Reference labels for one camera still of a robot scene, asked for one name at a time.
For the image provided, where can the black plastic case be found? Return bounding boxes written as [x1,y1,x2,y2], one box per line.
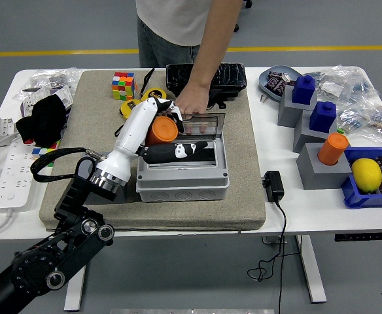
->
[165,62,248,111]

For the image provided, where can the white purple packet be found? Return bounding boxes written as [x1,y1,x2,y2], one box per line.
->
[20,85,74,118]

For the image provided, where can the yellow tape measure with strap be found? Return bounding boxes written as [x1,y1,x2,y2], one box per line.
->
[114,99,143,137]

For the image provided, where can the multicolour puzzle cube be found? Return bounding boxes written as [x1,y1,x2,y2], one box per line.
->
[111,71,137,101]

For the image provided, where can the brown wrapped packets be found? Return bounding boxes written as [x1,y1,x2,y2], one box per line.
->
[264,70,292,97]

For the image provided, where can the grey box with clear lid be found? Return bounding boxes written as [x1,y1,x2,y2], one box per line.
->
[135,113,230,203]

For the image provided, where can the black table control panel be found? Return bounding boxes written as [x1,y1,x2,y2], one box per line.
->
[334,232,382,243]

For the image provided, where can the grey-brown mat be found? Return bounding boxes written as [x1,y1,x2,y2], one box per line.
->
[39,69,267,232]

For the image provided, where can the person's left hand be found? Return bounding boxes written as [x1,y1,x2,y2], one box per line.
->
[174,81,211,135]

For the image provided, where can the orange cylinder battery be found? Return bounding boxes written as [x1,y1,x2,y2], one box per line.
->
[317,131,350,166]
[144,116,179,147]

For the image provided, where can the black adapter cord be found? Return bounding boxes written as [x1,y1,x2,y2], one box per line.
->
[247,199,302,314]

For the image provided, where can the white table leg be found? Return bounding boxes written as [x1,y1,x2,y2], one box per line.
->
[63,264,90,312]
[294,234,328,304]

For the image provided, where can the clear bags of small parts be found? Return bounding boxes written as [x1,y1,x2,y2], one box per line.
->
[12,67,84,102]

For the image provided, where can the person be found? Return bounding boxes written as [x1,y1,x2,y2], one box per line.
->
[135,0,244,69]

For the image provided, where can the blue plastic block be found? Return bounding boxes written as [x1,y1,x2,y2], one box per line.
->
[309,101,338,134]
[291,75,317,106]

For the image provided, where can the blue-grey oval dish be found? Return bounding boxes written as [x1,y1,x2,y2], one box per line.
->
[258,65,305,102]

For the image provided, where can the black cloth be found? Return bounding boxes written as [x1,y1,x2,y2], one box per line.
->
[15,94,68,147]

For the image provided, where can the yellow lemon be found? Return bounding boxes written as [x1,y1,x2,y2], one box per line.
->
[351,158,382,193]

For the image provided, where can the white power strip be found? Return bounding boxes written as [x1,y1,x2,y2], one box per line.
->
[0,135,39,210]

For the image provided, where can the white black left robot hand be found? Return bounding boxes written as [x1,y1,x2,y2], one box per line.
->
[96,96,209,186]

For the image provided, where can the small metal bracket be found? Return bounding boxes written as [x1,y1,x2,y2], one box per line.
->
[262,235,288,245]

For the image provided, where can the black tweezers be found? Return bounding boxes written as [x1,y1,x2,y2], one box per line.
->
[140,67,156,96]

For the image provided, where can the blue plastic bin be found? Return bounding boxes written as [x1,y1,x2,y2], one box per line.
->
[340,146,382,209]

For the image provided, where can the black power adapter plug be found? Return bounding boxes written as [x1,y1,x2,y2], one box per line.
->
[261,170,285,203]

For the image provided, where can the grey block holder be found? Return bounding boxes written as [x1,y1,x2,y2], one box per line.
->
[296,142,354,190]
[277,84,318,128]
[292,109,338,154]

